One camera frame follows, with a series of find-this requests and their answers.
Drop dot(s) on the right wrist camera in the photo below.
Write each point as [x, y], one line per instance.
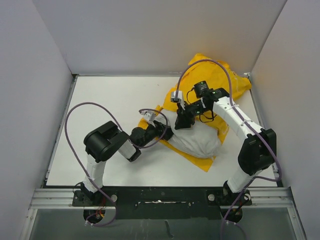
[178, 98]

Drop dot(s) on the aluminium frame rail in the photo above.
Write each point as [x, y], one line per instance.
[272, 215]

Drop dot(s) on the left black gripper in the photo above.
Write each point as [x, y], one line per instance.
[158, 126]

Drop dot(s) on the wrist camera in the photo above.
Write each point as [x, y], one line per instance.
[148, 116]
[178, 98]

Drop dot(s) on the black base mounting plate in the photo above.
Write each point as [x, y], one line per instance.
[163, 203]

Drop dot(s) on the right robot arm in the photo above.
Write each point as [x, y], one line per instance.
[259, 145]

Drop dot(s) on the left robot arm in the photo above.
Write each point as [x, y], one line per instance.
[103, 142]

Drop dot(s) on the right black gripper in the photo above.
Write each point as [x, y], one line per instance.
[184, 120]

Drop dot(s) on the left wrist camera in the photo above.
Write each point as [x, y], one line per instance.
[148, 116]

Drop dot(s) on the white pillow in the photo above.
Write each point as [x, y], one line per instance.
[200, 140]

